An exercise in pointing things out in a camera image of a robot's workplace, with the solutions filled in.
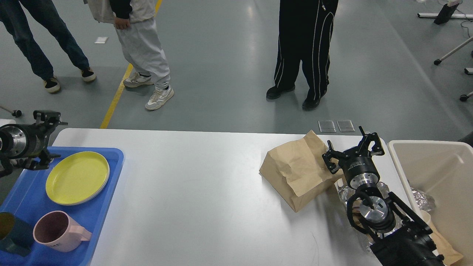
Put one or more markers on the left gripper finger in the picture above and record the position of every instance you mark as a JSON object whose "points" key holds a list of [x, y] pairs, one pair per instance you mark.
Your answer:
{"points": [[48, 119], [41, 162]]}

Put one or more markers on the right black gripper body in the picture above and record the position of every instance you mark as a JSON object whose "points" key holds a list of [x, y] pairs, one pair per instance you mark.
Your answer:
{"points": [[358, 168]]}

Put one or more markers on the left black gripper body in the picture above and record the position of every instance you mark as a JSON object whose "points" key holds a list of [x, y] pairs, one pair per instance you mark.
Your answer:
{"points": [[28, 141]]}

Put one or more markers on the brown paper bag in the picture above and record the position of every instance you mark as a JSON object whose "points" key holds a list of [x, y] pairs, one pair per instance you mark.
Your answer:
{"points": [[296, 170]]}

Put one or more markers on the yellow plate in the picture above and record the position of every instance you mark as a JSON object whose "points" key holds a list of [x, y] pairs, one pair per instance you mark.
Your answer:
{"points": [[77, 177]]}

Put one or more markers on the pink mug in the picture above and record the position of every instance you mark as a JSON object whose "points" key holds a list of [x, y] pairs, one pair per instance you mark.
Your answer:
{"points": [[59, 231]]}

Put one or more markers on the dark green mug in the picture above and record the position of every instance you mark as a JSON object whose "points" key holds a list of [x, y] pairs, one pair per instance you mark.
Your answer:
{"points": [[16, 235]]}

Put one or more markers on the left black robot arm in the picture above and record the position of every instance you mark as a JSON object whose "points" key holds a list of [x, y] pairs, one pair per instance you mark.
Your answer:
{"points": [[8, 164]]}

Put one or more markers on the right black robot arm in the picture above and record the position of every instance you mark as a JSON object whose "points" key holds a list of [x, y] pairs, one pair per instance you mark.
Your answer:
{"points": [[399, 236]]}

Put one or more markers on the left metal floor plate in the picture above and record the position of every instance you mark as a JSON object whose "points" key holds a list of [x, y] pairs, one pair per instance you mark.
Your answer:
{"points": [[327, 126]]}

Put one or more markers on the metal floor plate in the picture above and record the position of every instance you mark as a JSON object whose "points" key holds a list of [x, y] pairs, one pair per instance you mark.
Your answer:
{"points": [[345, 126], [327, 126]]}

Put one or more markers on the white side table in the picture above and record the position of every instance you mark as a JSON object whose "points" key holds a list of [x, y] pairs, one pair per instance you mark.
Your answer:
{"points": [[14, 112]]}

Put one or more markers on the right metal floor plate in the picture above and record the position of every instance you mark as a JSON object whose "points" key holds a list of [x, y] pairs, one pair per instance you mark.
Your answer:
{"points": [[345, 126]]}

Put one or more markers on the blue plastic tray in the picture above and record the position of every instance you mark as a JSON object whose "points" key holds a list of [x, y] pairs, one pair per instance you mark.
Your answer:
{"points": [[28, 201]]}

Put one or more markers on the beige plastic bin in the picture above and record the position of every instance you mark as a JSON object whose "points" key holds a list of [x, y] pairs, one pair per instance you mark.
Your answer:
{"points": [[443, 170]]}

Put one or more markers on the foil in bin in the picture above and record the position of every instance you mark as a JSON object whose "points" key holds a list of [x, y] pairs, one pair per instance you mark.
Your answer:
{"points": [[418, 199]]}

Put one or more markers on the wheeled chair base legs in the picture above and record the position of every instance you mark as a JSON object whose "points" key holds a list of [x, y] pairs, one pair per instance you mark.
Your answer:
{"points": [[468, 71]]}

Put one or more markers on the brown paper in bin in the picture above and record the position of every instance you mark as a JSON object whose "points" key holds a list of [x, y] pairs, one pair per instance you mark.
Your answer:
{"points": [[451, 256]]}

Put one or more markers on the person in light grey trousers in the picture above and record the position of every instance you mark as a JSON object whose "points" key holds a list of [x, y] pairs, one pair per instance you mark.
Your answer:
{"points": [[134, 22]]}

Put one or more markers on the person in black trousers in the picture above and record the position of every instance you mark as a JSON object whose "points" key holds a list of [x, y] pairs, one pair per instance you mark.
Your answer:
{"points": [[305, 31]]}

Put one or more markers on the black stand on floor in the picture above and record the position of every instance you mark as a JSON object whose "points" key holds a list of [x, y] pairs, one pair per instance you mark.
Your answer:
{"points": [[446, 12]]}

